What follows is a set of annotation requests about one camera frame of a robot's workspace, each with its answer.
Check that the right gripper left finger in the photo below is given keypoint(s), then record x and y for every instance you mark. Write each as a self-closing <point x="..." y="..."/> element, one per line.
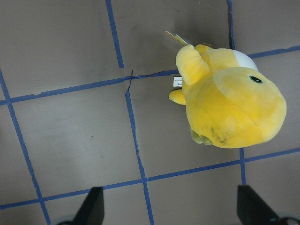
<point x="91" y="211"/>

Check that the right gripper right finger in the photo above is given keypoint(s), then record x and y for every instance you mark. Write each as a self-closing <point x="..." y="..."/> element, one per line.
<point x="253" y="210"/>

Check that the yellow dinosaur plush toy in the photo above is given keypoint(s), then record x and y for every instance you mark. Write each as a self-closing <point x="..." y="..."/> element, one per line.
<point x="229" y="103"/>

